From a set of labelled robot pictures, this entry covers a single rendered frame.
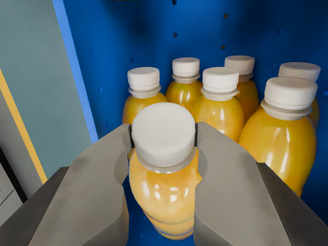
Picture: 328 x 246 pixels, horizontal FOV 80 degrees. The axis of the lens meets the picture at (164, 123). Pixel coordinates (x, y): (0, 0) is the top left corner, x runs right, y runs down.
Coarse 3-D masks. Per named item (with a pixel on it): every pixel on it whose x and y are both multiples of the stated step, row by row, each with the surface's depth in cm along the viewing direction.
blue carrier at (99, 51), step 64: (64, 0) 15; (128, 0) 24; (192, 0) 28; (256, 0) 26; (320, 0) 22; (128, 64) 27; (256, 64) 30; (320, 64) 24; (320, 128) 25; (128, 192) 33; (320, 192) 26
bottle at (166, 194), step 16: (144, 160) 13; (192, 160) 14; (144, 176) 13; (160, 176) 13; (176, 176) 13; (192, 176) 13; (144, 192) 14; (160, 192) 13; (176, 192) 13; (192, 192) 14; (144, 208) 15; (160, 208) 14; (176, 208) 14; (192, 208) 15; (160, 224) 18; (176, 224) 17; (192, 224) 19; (176, 240) 25
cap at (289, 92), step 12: (276, 84) 17; (288, 84) 17; (300, 84) 17; (312, 84) 16; (276, 96) 17; (288, 96) 16; (300, 96) 16; (312, 96) 16; (288, 108) 17; (300, 108) 16
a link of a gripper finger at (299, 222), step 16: (272, 176) 8; (272, 192) 7; (288, 192) 7; (288, 208) 6; (304, 208) 6; (288, 224) 6; (304, 224) 6; (320, 224) 6; (304, 240) 5; (320, 240) 5
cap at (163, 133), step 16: (144, 112) 12; (160, 112) 12; (176, 112) 12; (144, 128) 12; (160, 128) 12; (176, 128) 11; (192, 128) 11; (144, 144) 11; (160, 144) 11; (176, 144) 11; (192, 144) 12; (160, 160) 11; (176, 160) 11
